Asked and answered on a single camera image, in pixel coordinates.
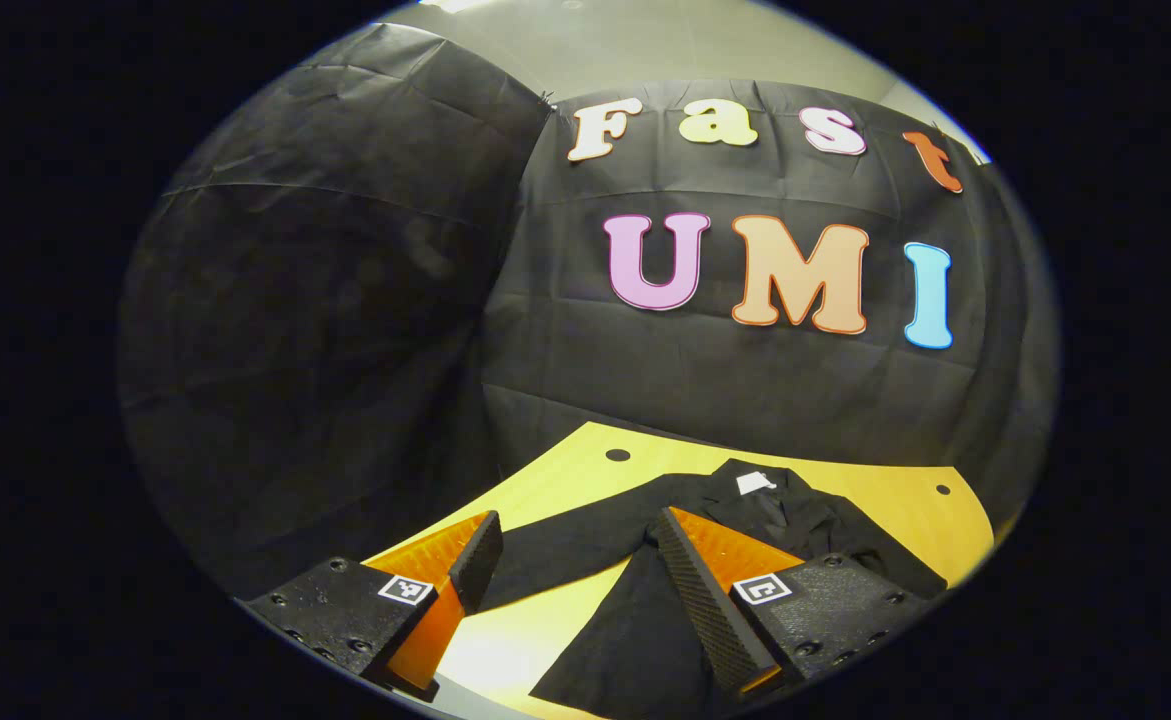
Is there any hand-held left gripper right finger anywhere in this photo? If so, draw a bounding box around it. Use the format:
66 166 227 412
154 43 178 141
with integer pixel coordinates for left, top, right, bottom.
649 505 938 699

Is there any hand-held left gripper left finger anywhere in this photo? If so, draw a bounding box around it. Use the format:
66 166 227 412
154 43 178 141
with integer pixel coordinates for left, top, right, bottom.
243 510 504 703

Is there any black coat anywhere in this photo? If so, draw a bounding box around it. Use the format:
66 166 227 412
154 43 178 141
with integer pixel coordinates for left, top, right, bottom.
475 458 949 720

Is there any black backdrop cloth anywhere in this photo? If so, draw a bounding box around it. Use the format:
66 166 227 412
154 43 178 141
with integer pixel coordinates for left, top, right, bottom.
117 22 1058 601

